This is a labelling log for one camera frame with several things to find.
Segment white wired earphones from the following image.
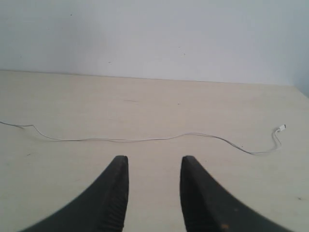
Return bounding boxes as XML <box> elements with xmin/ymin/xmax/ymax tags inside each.
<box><xmin>0</xmin><ymin>121</ymin><xmax>287</xmax><ymax>156</ymax></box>

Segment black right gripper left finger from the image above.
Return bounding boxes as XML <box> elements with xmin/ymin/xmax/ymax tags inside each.
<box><xmin>25</xmin><ymin>156</ymin><xmax>129</xmax><ymax>232</ymax></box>

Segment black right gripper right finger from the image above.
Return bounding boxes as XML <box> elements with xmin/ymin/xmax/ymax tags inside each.
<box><xmin>180</xmin><ymin>156</ymin><xmax>287</xmax><ymax>232</ymax></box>

